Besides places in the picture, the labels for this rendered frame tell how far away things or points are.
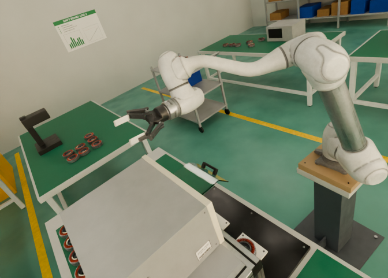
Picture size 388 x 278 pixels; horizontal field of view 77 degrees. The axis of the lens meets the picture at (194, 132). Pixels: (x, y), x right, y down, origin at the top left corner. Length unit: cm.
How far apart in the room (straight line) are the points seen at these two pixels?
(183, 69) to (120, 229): 69
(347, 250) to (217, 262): 146
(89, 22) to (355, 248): 581
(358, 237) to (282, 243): 107
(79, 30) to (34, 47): 93
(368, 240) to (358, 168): 103
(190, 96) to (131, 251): 67
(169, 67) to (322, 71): 60
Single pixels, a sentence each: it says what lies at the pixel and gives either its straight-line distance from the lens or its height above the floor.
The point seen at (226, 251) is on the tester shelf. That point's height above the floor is 111.
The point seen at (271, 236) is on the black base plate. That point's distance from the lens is 135.
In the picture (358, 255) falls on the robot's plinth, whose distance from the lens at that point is 223.
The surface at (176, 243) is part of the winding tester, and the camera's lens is 78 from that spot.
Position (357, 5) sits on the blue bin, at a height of 46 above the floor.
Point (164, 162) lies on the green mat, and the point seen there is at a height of 75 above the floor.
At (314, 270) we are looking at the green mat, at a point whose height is 75.
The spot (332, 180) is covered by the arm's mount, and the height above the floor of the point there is 78.
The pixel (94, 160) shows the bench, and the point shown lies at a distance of 247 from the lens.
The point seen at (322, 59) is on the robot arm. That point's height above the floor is 156.
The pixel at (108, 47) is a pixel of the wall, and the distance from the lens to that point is 625.
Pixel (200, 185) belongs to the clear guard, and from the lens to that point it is 122.
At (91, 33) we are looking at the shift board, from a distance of 614.
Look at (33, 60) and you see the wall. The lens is 591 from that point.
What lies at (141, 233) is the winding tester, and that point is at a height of 132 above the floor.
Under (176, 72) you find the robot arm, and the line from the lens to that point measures 111.
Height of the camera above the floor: 190
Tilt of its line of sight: 31 degrees down
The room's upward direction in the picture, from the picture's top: 18 degrees counter-clockwise
